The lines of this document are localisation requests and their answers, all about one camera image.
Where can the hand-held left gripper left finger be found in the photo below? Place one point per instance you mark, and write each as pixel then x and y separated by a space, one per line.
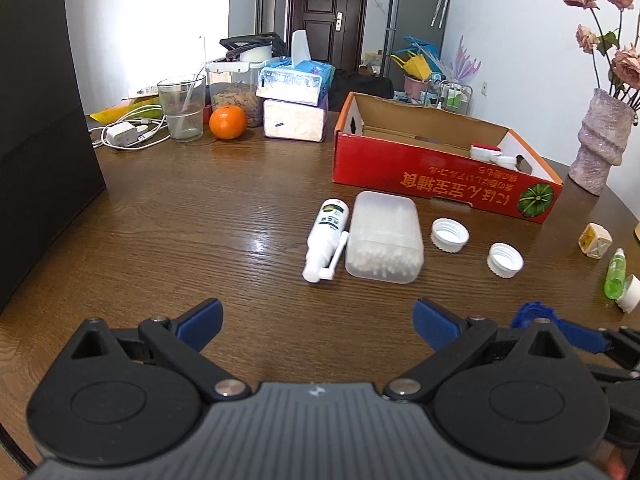
pixel 201 322

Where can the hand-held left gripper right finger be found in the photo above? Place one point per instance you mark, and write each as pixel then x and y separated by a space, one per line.
pixel 434 327

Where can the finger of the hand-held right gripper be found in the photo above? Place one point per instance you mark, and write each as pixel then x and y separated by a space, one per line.
pixel 582 336

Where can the green spray bottle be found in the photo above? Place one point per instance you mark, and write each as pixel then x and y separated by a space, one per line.
pixel 614 277

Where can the white bottle cap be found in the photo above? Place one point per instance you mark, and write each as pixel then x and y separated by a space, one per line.
pixel 450 235
pixel 505 260

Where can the clear cotton swab box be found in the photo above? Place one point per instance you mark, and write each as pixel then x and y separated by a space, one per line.
pixel 382 235

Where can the white spray bottle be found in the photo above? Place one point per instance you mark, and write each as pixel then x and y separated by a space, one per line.
pixel 325 232

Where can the red cardboard box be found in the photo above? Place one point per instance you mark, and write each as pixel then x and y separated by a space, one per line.
pixel 425 180

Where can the white cylindrical lid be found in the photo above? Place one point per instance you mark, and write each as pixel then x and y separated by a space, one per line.
pixel 631 295

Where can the small beige cube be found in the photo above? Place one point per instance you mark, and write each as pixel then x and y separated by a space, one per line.
pixel 595 241

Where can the red white container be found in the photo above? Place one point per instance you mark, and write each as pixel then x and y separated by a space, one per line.
pixel 485 151

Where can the orange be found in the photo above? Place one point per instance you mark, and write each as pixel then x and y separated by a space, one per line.
pixel 228 122

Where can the clear glass cup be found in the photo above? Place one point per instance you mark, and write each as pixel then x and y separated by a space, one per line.
pixel 182 120

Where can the white charger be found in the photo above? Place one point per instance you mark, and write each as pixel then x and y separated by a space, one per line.
pixel 121 135

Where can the red tin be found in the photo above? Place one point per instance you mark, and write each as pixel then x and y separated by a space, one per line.
pixel 207 114

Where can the purple tissue pack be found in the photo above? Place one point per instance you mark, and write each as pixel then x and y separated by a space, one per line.
pixel 295 122

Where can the yellow green packet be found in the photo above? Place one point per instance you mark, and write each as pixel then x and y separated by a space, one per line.
pixel 120 111

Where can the white straw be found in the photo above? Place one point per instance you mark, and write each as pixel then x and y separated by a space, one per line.
pixel 189 96

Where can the clear food container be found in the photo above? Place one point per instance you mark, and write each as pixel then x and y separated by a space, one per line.
pixel 237 97

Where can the pink plastic bucket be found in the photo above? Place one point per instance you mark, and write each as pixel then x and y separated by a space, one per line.
pixel 414 86

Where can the black monitor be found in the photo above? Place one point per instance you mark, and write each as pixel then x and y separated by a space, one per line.
pixel 40 135

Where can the black folding chair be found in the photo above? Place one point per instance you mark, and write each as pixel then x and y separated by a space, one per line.
pixel 360 84

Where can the blue tissue pack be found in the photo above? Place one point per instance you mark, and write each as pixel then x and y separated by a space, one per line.
pixel 295 85

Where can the yellow plastic stool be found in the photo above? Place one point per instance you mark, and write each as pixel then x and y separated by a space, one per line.
pixel 415 67

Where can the purple fairy wings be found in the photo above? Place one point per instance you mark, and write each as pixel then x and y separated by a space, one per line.
pixel 462 62

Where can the dried pink rose bouquet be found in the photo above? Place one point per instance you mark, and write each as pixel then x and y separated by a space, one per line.
pixel 627 62

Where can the black white appliance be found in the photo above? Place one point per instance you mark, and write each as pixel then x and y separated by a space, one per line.
pixel 250 47

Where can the blue plastic stool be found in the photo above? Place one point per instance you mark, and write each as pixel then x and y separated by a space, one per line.
pixel 417 45

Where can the grey refrigerator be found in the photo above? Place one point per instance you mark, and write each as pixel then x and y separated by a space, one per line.
pixel 415 10

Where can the dark brown door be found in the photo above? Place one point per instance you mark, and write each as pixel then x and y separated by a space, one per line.
pixel 320 25

